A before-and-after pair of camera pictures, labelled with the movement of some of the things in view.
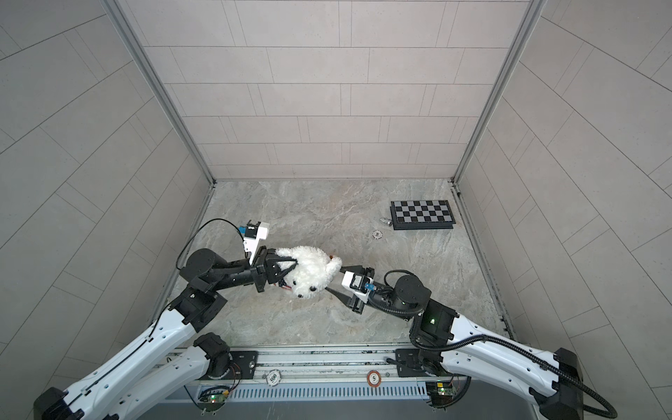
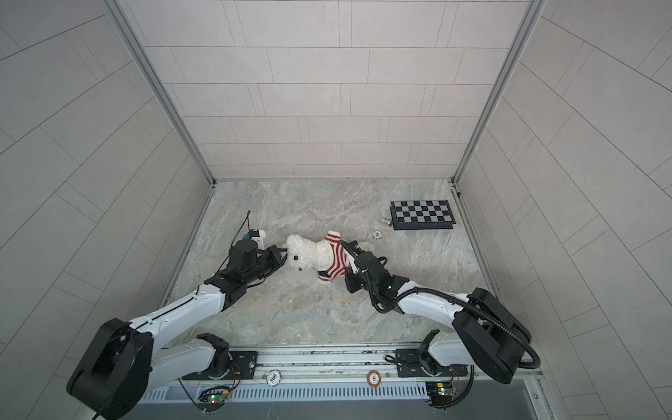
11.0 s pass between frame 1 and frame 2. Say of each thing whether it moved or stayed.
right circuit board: stayed
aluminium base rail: stayed
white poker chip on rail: stayed
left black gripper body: moved
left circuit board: stayed
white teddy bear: moved
